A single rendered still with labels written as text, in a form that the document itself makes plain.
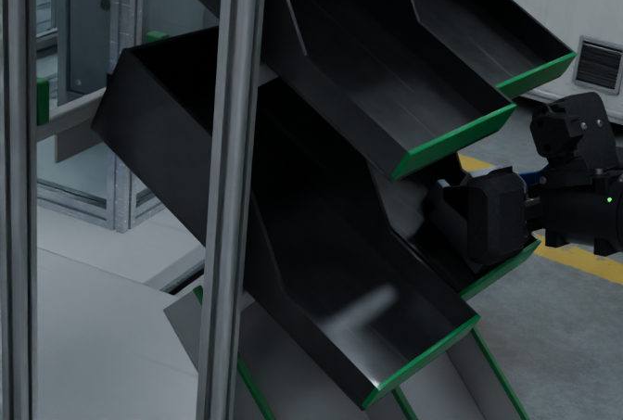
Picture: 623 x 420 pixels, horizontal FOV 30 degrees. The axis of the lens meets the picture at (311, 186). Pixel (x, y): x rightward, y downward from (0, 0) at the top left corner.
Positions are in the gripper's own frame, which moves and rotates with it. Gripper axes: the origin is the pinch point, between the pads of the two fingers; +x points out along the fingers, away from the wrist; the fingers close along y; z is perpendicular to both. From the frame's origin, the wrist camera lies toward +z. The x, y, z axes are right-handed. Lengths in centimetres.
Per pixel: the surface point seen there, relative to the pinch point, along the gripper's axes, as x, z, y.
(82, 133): 20.6, 6.1, 24.4
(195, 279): 76, -27, -29
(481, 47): -0.2, 11.6, 2.4
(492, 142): 222, -52, -295
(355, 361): -5.1, -6.8, 21.9
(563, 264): 146, -76, -229
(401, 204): 7.0, -1.2, 3.5
